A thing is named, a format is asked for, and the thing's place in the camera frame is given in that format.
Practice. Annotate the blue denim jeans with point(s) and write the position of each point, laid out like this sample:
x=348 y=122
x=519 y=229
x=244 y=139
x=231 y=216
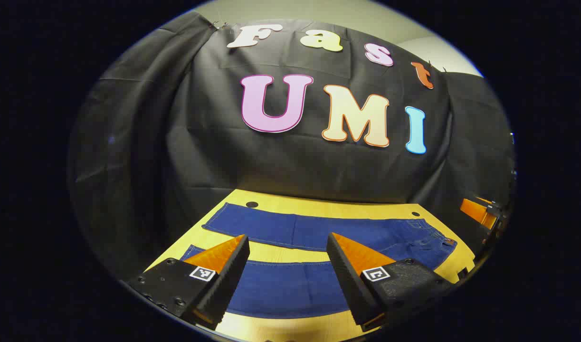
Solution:
x=290 y=289

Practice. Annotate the black backdrop cloth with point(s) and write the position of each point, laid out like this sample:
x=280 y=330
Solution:
x=290 y=166

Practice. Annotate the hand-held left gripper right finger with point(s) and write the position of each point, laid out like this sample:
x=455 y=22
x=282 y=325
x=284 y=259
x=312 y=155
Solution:
x=347 y=280

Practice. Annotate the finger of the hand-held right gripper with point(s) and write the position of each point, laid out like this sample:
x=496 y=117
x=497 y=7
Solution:
x=475 y=213

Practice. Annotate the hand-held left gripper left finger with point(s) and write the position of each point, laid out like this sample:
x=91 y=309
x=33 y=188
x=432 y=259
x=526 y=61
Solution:
x=231 y=275

